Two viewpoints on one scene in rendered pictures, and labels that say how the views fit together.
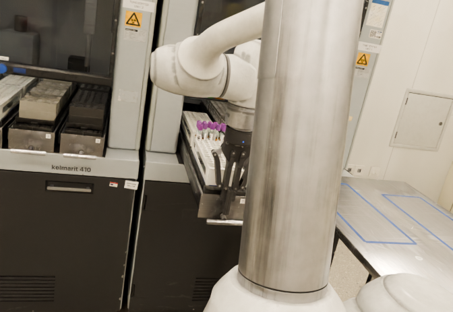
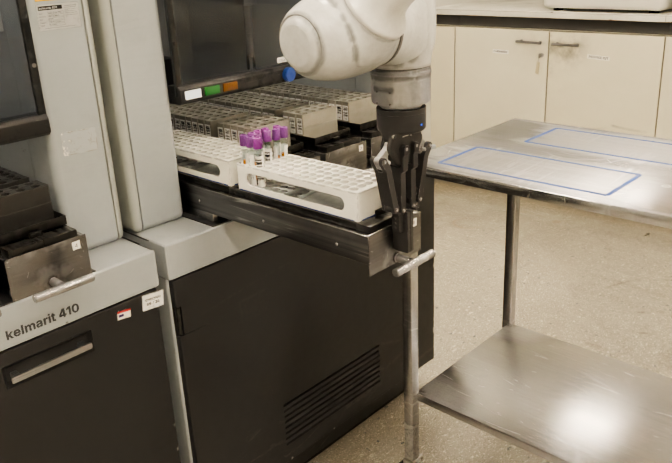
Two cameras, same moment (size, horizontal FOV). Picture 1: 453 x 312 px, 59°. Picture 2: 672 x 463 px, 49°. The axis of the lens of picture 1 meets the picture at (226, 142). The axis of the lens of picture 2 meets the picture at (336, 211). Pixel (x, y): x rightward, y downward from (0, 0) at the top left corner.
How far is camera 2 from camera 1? 0.62 m
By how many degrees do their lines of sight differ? 29
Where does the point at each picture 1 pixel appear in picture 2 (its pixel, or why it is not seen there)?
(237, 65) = not seen: hidden behind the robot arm
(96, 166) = (85, 296)
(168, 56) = (336, 17)
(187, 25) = not seen: outside the picture
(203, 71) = (398, 23)
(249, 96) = (424, 48)
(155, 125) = (140, 178)
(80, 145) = (47, 267)
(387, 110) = not seen: hidden behind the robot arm
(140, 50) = (76, 43)
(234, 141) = (410, 128)
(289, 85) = not seen: outside the picture
